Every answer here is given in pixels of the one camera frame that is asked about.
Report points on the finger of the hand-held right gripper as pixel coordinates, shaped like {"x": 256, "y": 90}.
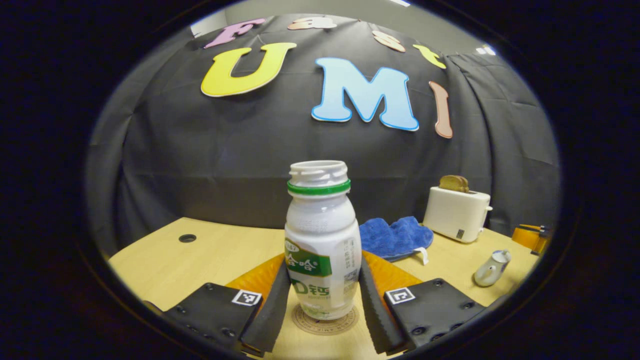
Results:
{"x": 525, "y": 237}

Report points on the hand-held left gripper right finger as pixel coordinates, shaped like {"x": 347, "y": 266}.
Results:
{"x": 375, "y": 315}

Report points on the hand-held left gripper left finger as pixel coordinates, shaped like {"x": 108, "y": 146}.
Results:
{"x": 272, "y": 320}

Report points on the round brown coaster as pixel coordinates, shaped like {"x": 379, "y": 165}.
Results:
{"x": 325, "y": 326}

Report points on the white blue-patterned teacup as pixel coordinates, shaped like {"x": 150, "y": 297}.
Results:
{"x": 487, "y": 274}

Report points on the white green-label water bottle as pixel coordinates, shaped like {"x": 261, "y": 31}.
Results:
{"x": 320, "y": 225}

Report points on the white toaster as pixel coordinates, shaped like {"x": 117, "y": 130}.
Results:
{"x": 455, "y": 215}

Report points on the blue towel cloth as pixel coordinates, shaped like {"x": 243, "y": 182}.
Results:
{"x": 395, "y": 237}

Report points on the brown toast slice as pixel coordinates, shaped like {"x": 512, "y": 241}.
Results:
{"x": 454, "y": 184}

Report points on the black table grommet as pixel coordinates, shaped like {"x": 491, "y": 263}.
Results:
{"x": 187, "y": 238}

